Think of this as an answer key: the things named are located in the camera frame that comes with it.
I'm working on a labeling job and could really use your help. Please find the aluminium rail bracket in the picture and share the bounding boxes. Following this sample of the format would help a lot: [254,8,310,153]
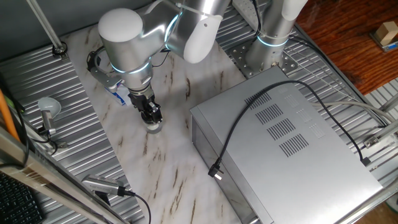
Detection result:
[363,119,398,149]

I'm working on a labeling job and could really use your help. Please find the metal pole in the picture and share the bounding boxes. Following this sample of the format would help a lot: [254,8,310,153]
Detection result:
[26,0,68,60]

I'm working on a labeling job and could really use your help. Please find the wrist camera with metal bracket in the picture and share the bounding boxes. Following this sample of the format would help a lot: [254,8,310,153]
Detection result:
[86,51,123,91]

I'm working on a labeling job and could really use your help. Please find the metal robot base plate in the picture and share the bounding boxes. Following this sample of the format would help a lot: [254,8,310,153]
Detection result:
[229,39,299,79]

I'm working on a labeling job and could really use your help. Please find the black jar lid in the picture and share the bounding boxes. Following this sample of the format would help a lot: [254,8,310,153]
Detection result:
[141,112,162,127]

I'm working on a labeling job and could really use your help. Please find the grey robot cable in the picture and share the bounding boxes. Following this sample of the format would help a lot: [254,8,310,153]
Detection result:
[310,101,396,124]

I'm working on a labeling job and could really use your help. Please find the blue tissue pack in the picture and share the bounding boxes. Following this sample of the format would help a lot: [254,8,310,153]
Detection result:
[104,83,132,106]

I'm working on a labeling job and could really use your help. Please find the black camera cable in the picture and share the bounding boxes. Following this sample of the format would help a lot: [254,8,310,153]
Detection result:
[118,185,152,224]

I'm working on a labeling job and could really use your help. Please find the black keyboard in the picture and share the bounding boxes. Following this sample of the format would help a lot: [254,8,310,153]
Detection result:
[0,172,46,224]

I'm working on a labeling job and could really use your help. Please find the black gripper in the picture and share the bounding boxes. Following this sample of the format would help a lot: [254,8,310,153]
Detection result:
[127,90,164,124]

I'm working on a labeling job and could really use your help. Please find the silver metal box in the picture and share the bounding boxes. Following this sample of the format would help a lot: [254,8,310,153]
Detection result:
[189,65,384,224]

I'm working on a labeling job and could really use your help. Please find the aluminium frame bar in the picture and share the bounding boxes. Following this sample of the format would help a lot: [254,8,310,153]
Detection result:
[0,126,130,224]

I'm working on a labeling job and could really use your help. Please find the white power strip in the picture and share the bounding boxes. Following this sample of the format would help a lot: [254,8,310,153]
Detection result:
[232,0,261,22]

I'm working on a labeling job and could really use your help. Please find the black power cable with plug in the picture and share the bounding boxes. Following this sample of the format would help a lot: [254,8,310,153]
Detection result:
[207,80,371,181]

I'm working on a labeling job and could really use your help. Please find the small wooden block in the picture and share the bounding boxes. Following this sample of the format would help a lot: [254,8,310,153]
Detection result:
[374,20,398,47]

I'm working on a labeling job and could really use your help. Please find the white marble board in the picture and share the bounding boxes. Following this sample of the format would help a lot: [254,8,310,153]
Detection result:
[60,24,246,224]

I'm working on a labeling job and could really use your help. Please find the clear glass jar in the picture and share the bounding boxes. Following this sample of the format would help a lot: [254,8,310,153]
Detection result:
[144,123,164,134]

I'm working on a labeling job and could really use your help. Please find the silver depth camera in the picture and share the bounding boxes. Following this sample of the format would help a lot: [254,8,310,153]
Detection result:
[81,174,125,197]

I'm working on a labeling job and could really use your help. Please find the orange rod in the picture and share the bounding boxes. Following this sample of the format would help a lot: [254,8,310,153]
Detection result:
[0,88,20,142]

